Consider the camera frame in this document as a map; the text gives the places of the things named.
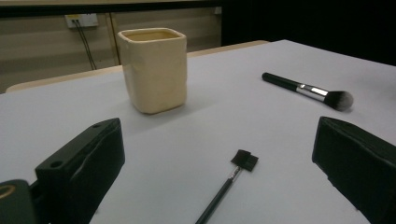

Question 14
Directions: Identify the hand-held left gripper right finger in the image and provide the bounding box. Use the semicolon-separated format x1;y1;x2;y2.
312;116;396;224

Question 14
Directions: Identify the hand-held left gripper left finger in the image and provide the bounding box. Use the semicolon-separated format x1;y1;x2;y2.
35;118;126;224

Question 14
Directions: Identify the large black makeup brush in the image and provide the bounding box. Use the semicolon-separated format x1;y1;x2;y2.
262;72;355;112

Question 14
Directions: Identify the small black brush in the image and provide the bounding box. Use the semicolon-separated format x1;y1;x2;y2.
194;149;260;224

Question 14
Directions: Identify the cream square cup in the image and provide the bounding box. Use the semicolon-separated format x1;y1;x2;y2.
117;27;188;115

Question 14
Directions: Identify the white table sheet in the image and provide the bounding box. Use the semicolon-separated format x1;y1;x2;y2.
0;39;396;224

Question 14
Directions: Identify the black wall cable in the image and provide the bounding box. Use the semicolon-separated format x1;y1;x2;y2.
72;19;94;71
76;19;97;71

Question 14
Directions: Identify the white wall socket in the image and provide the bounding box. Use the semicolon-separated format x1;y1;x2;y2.
64;13;99;30

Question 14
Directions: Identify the black horizontal frame bar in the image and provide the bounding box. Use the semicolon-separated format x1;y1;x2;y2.
0;2;222;19

